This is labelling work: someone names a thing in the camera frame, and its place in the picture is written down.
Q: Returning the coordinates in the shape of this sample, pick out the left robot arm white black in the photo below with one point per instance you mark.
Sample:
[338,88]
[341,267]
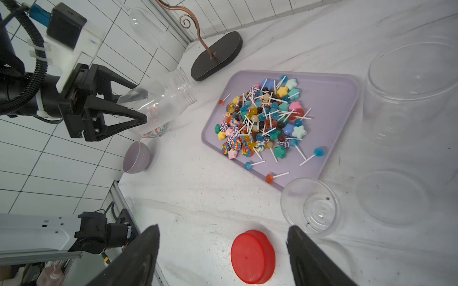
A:
[25,93]

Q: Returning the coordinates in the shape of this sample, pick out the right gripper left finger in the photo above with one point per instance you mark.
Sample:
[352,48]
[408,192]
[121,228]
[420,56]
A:
[136,265]

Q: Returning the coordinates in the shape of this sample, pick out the red lid candy jar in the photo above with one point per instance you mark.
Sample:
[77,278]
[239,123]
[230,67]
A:
[162,99]

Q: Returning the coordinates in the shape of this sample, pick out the metal glass holder stand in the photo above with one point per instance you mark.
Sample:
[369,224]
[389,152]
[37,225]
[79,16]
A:
[215,57]

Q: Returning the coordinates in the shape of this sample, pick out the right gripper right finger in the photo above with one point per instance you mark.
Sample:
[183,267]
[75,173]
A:
[310,265]

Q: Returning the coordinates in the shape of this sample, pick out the hanging wine glass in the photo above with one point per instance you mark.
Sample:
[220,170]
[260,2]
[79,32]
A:
[145,25]

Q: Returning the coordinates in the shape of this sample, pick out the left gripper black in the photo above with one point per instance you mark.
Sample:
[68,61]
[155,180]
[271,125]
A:
[93,118]

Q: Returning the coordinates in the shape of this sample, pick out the white star candy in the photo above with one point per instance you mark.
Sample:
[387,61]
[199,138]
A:
[299,132]

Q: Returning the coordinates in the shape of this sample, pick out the lilac bowl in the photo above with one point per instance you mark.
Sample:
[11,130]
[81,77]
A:
[137,158]

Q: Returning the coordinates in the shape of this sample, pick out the yellow star candy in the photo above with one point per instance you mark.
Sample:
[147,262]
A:
[221,135]

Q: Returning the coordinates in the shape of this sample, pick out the aluminium mounting rail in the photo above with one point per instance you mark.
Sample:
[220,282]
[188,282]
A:
[27,239]

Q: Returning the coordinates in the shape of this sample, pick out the lilac plastic tray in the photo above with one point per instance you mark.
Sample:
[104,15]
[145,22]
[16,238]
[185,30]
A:
[328,100]

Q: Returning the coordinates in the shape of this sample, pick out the pink star candy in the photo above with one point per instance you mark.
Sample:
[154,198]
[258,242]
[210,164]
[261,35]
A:
[296,105]

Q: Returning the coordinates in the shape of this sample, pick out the clear jar lid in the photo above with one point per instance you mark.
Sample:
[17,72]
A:
[393,197]

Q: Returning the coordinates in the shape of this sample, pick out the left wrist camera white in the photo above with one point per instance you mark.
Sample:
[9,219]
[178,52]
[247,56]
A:
[68,36]

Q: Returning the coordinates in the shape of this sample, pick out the clear jar with colourful candies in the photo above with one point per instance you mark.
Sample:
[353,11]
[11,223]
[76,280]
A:
[409,85]

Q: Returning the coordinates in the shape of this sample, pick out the patterned red blue bowl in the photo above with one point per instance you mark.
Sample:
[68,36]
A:
[157,132]

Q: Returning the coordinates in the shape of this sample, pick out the small clear jar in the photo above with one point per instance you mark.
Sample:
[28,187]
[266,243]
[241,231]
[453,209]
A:
[312,206]

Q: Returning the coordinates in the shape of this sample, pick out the red jar lid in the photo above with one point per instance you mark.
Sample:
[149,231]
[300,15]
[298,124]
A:
[253,257]

